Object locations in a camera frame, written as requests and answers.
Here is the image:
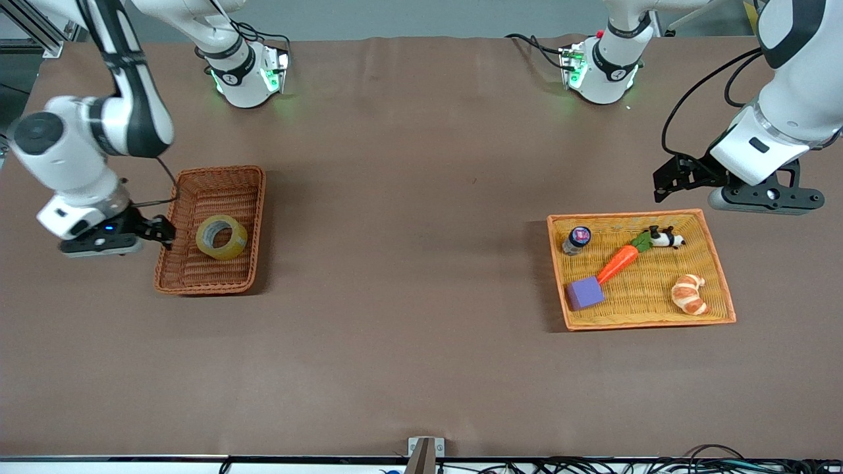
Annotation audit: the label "yellowish clear tape roll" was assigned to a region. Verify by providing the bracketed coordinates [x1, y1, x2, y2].
[195, 214, 249, 261]

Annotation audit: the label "deep brown wicker basket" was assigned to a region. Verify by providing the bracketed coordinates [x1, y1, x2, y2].
[154, 165, 267, 296]

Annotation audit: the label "flat orange wicker basket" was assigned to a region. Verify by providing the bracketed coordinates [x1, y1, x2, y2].
[547, 209, 737, 331]

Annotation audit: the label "black white panda toy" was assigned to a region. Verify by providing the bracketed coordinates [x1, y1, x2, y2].
[648, 225, 686, 250]

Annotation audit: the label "orange toy carrot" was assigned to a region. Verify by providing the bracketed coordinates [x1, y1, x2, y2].
[596, 230, 654, 286]

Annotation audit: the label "toy croissant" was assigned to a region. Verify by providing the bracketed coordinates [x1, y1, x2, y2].
[671, 274, 709, 316]

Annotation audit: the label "small bottle blue cap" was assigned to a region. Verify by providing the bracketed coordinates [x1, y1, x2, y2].
[562, 226, 593, 256]

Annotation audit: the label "purple foam cube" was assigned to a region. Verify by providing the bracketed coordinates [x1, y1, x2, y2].
[566, 276, 606, 311]

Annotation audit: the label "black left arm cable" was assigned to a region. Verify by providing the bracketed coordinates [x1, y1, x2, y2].
[661, 47, 765, 159]

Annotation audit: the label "black left base cable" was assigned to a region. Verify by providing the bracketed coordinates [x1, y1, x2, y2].
[505, 33, 568, 70]

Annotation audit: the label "black right base cables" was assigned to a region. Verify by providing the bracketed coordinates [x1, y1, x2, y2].
[195, 0, 292, 60]

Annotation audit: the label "aluminium frame profile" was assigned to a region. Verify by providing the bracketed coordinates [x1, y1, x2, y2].
[0, 0, 74, 59]

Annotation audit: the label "black cable bundle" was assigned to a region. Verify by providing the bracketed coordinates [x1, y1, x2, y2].
[217, 445, 843, 474]

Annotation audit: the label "metal table edge bracket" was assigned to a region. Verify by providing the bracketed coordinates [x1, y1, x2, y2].
[408, 437, 445, 474]

